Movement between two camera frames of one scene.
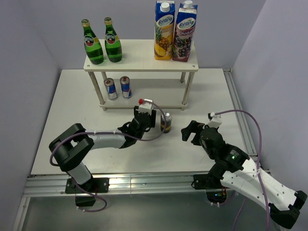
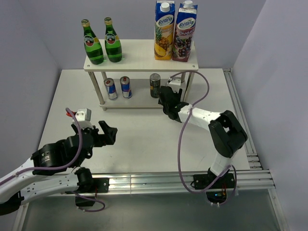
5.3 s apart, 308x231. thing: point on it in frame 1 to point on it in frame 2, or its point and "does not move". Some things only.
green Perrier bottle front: [93, 46] does not move
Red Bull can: [109, 83] does not move
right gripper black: [192, 127] to [178, 95]
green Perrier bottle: [113, 49] does not move
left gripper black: [151, 123] to [109, 136]
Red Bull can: [125, 82] does not move
